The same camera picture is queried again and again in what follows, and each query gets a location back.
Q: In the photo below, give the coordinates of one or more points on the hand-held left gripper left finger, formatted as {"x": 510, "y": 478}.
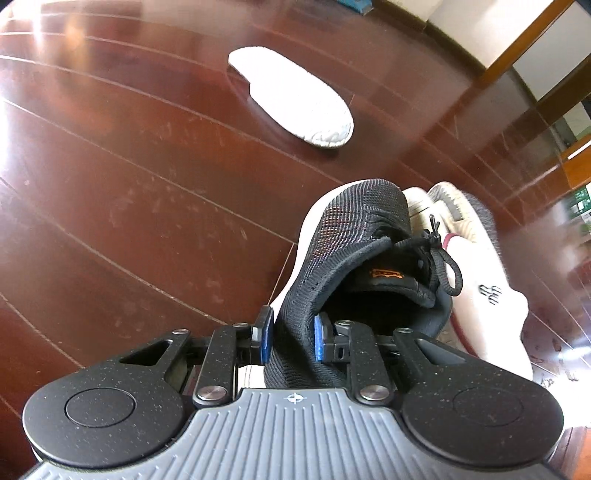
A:
{"x": 265, "y": 334}

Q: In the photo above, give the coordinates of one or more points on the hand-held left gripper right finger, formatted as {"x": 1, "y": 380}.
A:
{"x": 319, "y": 339}

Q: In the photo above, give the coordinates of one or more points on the black sneaker orange label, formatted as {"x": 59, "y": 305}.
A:
{"x": 332, "y": 240}

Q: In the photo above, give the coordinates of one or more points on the white slipper maroon trim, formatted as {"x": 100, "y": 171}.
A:
{"x": 485, "y": 295}
{"x": 295, "y": 101}

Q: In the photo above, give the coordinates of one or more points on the wooden door frame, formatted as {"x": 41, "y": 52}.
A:
{"x": 565, "y": 104}
{"x": 531, "y": 37}

